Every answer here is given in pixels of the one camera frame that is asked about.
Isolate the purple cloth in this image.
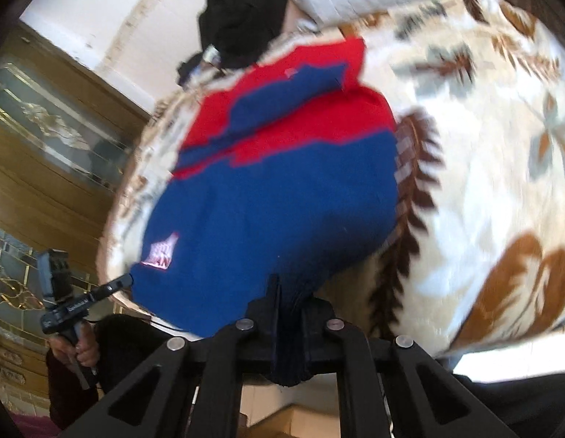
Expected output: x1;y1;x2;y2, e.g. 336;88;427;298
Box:
9;410;62;438

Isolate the leaf printed blanket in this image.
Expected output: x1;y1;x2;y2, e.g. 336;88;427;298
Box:
96;0;565;361

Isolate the red and blue sweater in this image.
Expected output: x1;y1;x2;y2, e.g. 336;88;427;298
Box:
127;36;399;386

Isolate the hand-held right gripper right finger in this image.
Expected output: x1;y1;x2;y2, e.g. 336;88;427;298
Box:
304;300;521;438

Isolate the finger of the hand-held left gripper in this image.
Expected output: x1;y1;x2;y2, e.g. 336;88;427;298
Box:
87;273;134;306

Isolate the person's left hand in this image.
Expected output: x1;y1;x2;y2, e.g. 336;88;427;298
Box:
49;320;101;371

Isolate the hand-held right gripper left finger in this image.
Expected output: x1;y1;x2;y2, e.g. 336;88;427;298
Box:
59;274;284;438

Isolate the black cloth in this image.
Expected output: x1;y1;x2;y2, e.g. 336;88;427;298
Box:
177;0;290;84

